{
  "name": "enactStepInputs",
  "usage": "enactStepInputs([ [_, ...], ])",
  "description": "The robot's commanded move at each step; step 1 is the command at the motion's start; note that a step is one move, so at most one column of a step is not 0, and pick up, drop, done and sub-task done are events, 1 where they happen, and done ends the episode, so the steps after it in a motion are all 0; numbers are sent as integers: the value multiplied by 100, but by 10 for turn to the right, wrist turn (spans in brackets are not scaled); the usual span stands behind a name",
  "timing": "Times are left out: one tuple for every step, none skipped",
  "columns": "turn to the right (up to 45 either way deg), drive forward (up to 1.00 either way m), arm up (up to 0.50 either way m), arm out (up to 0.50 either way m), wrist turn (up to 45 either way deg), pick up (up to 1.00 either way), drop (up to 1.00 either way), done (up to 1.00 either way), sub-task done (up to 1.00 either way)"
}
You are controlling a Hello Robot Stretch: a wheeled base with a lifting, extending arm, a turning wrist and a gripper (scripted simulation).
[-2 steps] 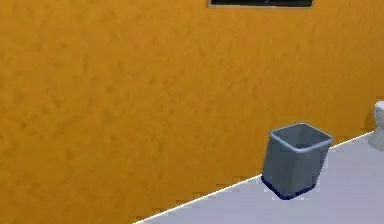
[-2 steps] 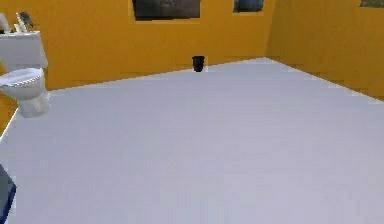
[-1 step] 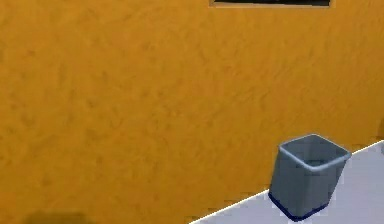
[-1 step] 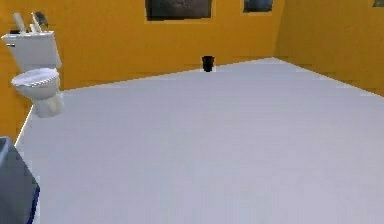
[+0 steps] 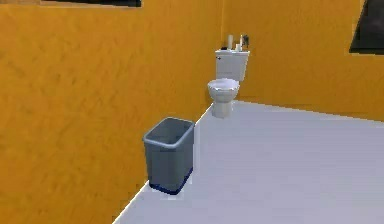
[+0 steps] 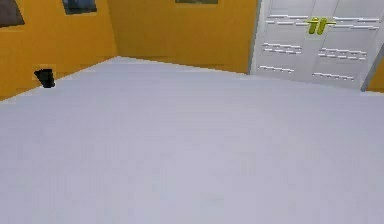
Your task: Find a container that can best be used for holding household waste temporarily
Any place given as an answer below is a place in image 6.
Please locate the dark green framed picture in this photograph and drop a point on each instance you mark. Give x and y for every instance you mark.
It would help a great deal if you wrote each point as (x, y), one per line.
(196, 1)

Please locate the dark brown framed picture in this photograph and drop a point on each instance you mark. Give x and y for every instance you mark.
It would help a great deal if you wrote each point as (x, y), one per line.
(9, 12)

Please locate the black waste bin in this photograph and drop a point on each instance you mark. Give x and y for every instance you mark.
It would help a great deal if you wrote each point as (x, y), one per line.
(46, 78)

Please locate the dark blue framed picture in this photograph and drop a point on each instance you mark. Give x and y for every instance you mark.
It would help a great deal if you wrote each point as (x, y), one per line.
(79, 6)

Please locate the white double room door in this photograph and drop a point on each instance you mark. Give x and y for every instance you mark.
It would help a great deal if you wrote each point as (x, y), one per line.
(300, 50)

